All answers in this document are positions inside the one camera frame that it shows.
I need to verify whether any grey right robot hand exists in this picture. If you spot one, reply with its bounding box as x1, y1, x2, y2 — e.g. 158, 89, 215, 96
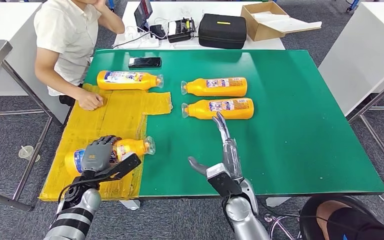
187, 111, 245, 182

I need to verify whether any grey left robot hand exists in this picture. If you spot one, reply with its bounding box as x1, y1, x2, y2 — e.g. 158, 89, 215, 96
80, 134, 123, 174

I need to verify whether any orange detergent bottle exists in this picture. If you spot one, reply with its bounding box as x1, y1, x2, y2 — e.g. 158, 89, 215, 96
180, 77, 249, 98
96, 70, 165, 91
64, 136, 156, 177
181, 97, 255, 121

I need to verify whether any yellow taped cardboard mat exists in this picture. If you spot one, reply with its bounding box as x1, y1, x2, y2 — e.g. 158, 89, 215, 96
38, 82, 174, 202

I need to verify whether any white table foot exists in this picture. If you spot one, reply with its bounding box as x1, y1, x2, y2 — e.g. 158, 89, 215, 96
119, 199, 141, 212
265, 197, 292, 208

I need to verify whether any clear plastic cup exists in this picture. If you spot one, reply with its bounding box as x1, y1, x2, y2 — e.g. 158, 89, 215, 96
18, 145, 41, 163

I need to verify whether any chrome chair base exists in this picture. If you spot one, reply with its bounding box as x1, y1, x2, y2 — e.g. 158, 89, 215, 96
264, 213, 302, 240

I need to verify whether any black chair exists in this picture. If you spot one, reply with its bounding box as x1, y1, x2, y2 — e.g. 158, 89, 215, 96
299, 195, 384, 240

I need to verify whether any black smartphone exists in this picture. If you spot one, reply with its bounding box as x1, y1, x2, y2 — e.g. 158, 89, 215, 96
128, 56, 163, 69

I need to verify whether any white power strip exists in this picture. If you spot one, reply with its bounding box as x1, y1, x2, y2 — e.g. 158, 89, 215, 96
114, 34, 160, 50

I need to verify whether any person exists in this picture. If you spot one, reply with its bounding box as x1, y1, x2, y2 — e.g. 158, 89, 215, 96
33, 0, 127, 112
316, 200, 384, 240

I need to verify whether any black zip case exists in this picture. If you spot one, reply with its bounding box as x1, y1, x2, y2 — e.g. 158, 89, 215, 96
197, 13, 248, 50

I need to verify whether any brown cardboard box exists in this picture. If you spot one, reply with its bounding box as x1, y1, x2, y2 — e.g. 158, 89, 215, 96
240, 1, 312, 42

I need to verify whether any black label printer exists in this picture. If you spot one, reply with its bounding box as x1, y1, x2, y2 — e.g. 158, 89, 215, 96
167, 17, 197, 44

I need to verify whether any black power adapter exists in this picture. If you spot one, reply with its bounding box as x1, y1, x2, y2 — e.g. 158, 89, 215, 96
149, 23, 168, 41

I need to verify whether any white sheet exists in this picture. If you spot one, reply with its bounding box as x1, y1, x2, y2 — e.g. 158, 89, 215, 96
251, 11, 323, 34

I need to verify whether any dark tablet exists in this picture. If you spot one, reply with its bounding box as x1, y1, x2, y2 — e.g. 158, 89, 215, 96
133, 0, 154, 33

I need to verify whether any white table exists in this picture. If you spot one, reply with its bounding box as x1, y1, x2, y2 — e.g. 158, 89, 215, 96
317, 0, 384, 185
0, 2, 70, 125
112, 0, 286, 51

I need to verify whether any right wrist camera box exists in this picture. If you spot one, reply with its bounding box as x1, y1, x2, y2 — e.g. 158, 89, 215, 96
206, 162, 244, 199

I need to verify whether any black power cable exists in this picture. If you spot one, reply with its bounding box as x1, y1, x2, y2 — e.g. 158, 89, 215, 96
111, 31, 151, 50

